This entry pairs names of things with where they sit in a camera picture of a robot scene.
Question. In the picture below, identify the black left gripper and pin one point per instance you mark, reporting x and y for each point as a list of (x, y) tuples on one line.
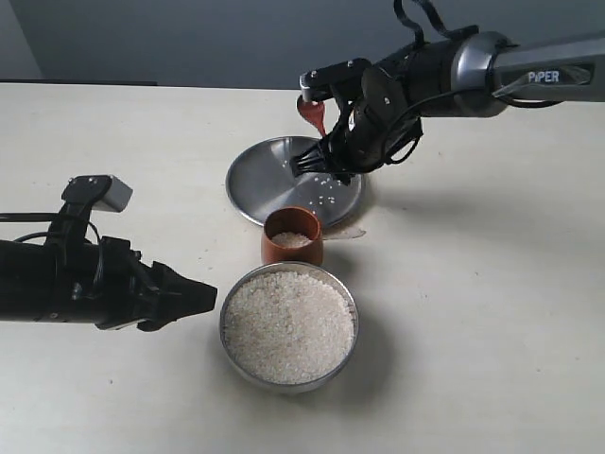
[(130, 295)]

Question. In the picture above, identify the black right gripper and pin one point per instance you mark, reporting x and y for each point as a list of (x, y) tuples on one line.
[(396, 92)]

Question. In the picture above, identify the red-brown wooden spoon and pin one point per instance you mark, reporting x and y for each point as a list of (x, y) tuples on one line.
[(312, 112)]

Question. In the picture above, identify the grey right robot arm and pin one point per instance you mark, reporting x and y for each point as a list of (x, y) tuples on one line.
[(489, 74)]

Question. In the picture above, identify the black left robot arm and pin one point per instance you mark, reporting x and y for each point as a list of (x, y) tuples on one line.
[(38, 287)]

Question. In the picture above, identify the small brown wooden cup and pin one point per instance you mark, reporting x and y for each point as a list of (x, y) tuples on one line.
[(295, 220)]

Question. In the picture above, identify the steel bowl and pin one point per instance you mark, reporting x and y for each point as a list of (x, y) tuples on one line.
[(288, 387)]

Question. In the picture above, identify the round steel plate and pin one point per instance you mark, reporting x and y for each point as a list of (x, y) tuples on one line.
[(259, 181)]

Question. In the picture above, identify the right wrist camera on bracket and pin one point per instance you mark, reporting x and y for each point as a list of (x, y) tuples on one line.
[(339, 81)]

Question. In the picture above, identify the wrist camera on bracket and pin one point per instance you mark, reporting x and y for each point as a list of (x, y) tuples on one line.
[(83, 195), (339, 81)]

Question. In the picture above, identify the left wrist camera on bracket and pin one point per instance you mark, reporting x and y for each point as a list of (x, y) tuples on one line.
[(83, 195)]

